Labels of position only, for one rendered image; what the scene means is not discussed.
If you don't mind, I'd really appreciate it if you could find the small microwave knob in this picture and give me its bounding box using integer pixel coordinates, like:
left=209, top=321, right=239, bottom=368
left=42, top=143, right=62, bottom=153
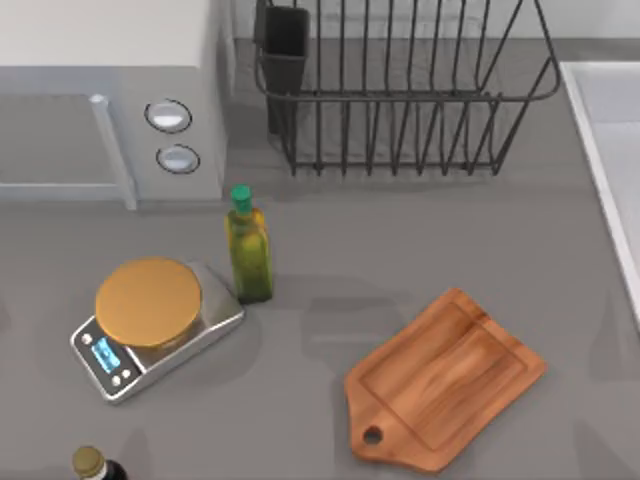
left=155, top=143, right=202, bottom=176

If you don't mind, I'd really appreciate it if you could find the large microwave knob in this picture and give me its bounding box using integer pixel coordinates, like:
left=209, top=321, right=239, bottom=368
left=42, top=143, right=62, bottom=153
left=143, top=98, right=194, bottom=135

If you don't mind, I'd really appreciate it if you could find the green oil bottle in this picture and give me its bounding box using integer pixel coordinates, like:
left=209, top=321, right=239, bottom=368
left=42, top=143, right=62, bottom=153
left=224, top=184, right=275, bottom=305

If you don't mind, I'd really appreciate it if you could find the dark wire dish rack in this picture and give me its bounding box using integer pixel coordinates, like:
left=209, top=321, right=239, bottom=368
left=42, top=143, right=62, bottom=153
left=253, top=0, right=561, bottom=178

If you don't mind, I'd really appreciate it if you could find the microwave door handle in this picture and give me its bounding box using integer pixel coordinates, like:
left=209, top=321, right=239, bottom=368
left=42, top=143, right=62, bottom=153
left=88, top=93, right=138, bottom=211

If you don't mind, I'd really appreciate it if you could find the silver kitchen scale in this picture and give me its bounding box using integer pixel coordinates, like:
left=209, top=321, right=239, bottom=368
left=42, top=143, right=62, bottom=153
left=69, top=256, right=247, bottom=403

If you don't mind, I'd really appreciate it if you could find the pale microwave oven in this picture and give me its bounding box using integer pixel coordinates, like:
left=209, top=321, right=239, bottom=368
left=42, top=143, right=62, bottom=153
left=0, top=0, right=232, bottom=211

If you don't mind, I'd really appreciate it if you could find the dark bottle with gold cap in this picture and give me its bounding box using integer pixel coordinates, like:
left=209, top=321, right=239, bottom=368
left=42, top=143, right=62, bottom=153
left=71, top=445, right=129, bottom=480

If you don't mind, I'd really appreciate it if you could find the black cutlery holder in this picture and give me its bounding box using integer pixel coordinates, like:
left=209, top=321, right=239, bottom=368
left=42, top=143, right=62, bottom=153
left=253, top=4, right=311, bottom=136

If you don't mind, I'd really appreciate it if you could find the wooden cutting board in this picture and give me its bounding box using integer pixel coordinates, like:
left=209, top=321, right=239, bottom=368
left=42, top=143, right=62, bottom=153
left=343, top=286, right=548, bottom=475

